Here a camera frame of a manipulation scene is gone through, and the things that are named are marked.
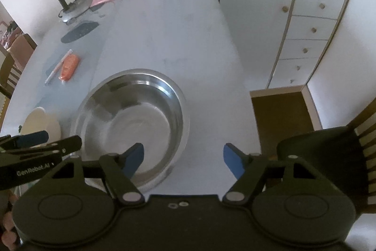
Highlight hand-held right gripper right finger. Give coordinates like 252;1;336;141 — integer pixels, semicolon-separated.
223;143;319;206

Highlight dark wooden slatted chair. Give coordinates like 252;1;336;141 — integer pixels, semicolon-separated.
276;113;376;213

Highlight pink pen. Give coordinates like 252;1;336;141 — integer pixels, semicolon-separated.
45;49;73;85

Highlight small orange packet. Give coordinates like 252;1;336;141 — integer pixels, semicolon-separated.
58;55;80;82

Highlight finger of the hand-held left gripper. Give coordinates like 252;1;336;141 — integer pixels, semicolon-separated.
53;135;83;156
10;130;49;148

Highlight cream bowl with pink handle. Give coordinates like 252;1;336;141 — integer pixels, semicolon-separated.
20;107;62;141

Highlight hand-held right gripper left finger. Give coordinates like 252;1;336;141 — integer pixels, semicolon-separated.
51;142;145;206

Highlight large steel bowl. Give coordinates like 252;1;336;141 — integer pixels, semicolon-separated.
70;69;191;192

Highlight white cabinet with drawers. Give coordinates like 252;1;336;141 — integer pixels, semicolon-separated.
212;0;352;90

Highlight wooden chair with towel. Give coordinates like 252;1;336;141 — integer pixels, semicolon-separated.
0;54;22;99

